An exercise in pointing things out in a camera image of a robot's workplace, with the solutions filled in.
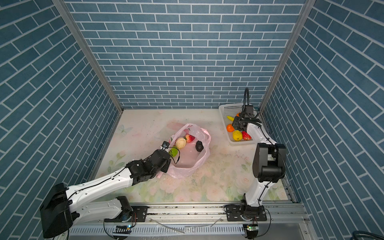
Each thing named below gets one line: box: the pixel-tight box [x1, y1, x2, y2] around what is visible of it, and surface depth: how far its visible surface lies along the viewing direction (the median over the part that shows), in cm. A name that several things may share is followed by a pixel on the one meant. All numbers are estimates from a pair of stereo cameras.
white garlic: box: [175, 137, 187, 149], surface depth 97 cm
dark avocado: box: [195, 140, 204, 152], surface depth 96 cm
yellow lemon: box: [232, 130, 243, 141], surface depth 101 cm
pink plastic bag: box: [166, 123, 211, 179], surface depth 93 cm
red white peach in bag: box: [184, 134, 195, 143], surface depth 101 cm
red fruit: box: [241, 131, 253, 141], surface depth 101 cm
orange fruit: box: [226, 124, 235, 133], surface depth 104 cm
